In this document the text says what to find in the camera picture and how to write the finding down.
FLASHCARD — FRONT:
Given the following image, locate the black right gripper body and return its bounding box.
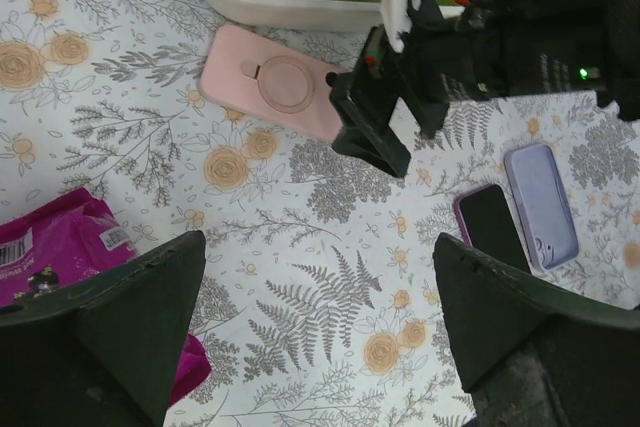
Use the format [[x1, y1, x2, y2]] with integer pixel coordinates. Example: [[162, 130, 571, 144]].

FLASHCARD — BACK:
[[349, 0, 505, 107]]

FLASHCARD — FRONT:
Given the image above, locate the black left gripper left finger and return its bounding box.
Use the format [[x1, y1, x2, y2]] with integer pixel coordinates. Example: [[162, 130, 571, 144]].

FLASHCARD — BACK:
[[1, 231, 205, 426]]

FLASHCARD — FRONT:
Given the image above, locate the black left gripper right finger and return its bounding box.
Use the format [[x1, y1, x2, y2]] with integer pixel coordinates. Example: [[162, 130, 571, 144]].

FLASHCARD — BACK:
[[433, 233, 639, 426]]

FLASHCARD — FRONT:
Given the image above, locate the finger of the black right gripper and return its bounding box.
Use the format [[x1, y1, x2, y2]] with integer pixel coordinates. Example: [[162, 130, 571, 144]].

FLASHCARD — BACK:
[[399, 79, 449, 140], [327, 71, 411, 178]]

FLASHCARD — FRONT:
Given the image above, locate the black phone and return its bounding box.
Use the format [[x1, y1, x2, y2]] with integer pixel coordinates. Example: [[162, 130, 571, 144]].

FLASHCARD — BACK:
[[453, 184, 531, 274]]

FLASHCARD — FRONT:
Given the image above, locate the lilac phone case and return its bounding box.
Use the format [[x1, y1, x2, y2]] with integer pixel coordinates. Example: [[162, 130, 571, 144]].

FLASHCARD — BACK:
[[504, 143, 579, 273]]

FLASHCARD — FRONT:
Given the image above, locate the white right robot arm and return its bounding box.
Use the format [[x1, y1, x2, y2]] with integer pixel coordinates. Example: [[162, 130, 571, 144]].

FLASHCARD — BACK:
[[328, 0, 639, 178]]

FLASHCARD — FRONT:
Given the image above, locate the purple snack packet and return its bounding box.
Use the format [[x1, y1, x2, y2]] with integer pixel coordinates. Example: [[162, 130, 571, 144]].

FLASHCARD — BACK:
[[1, 189, 212, 408]]

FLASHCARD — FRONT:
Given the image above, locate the white rectangular food container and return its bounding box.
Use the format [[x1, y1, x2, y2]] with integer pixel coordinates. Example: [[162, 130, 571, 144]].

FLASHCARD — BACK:
[[206, 0, 462, 32]]

